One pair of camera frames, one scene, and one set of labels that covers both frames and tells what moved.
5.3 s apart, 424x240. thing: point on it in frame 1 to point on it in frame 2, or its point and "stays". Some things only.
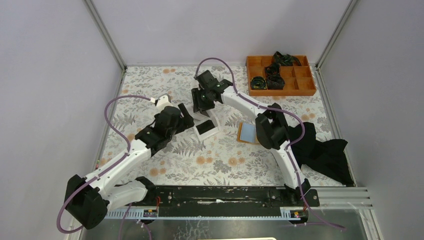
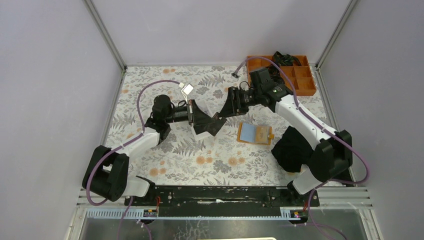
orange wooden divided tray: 298,79 stays
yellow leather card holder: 247,133 stays
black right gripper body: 200,94 to 244,99
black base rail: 232,201 stays
